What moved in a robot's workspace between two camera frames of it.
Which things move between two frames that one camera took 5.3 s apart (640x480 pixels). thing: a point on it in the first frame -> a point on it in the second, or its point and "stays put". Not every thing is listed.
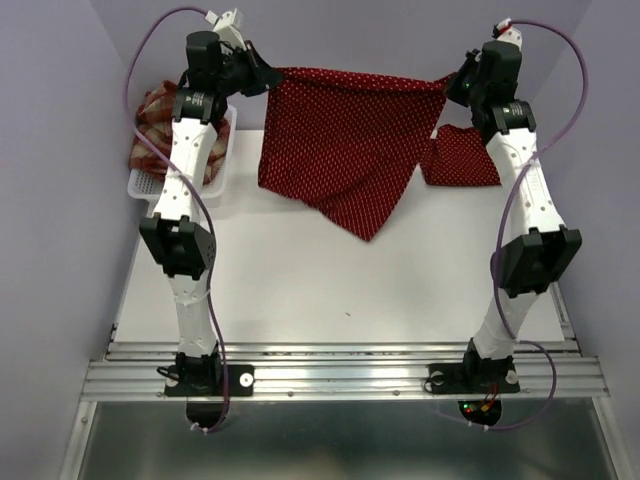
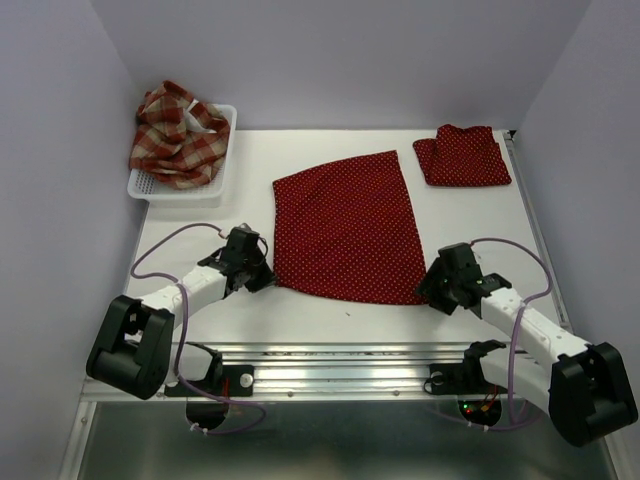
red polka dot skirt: (348, 147) -> (348, 230)
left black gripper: (261, 75) -> (266, 277)
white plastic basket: (148, 188) stays put
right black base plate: (473, 378) stays put
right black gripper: (456, 89) -> (428, 285)
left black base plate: (241, 383) stays put
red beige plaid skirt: (154, 120) stays put
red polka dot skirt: (459, 158) stays put
